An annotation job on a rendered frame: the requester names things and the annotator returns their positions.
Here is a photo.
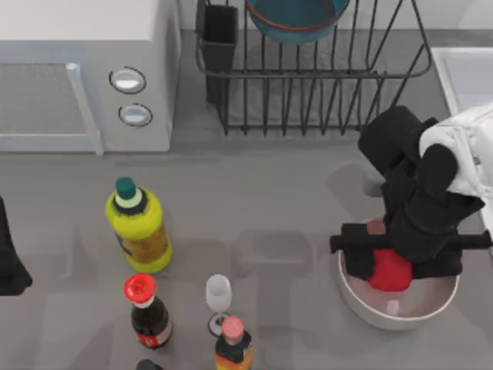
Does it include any red round fruit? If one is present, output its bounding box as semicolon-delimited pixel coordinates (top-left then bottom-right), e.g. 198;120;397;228
367;247;414;293

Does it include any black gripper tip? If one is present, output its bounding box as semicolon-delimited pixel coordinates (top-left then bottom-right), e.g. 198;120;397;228
0;196;34;298

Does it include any pale microwave door handle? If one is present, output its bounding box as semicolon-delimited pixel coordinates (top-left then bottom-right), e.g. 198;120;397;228
65;62;105;156

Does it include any black utensil holder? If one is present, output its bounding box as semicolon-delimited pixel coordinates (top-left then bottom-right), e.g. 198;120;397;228
195;0;240;105

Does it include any clear wine glass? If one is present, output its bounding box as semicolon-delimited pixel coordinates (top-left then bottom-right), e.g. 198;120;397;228
205;273;234;337

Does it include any glass microwave door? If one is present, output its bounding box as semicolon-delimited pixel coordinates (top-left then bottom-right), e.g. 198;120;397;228
0;61;105;156

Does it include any orange bottle with pink cap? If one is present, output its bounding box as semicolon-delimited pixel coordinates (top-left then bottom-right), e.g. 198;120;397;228
214;315;254;370

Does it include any white bowl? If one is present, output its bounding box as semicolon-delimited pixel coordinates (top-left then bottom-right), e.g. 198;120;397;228
337;217;461;331

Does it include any pale microwave oven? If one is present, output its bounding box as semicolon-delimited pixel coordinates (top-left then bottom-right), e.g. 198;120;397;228
0;0;183;156

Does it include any dark wire dish rack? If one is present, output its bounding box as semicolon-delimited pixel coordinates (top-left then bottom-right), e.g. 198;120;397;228
194;0;433;137

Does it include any blue bowl with orange rim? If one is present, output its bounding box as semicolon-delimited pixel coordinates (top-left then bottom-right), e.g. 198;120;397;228
245;0;351;45

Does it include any white sink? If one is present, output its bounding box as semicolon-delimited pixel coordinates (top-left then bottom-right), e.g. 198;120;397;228
429;46;493;116

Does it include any round silver microwave knob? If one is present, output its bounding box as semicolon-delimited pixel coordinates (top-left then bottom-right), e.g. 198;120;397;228
109;66;147;95
118;103;154;128

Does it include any yellow-green bottle with green cap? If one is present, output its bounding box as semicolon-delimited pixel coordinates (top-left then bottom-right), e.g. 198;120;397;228
104;176;174;274

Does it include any dark bottle with red cap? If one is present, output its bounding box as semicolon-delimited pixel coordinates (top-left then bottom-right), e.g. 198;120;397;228
122;272;173;352

